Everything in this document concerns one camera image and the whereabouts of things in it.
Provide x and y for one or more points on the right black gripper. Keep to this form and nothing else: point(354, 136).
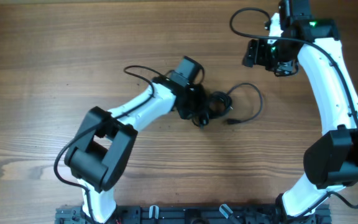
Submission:
point(254, 55)

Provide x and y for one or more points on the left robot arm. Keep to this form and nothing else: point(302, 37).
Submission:
point(100, 150)

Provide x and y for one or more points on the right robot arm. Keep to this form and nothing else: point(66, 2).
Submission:
point(296, 40)

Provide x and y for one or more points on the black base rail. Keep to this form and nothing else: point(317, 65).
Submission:
point(258, 214)

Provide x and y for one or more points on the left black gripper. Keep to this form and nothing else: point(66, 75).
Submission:
point(202, 108)

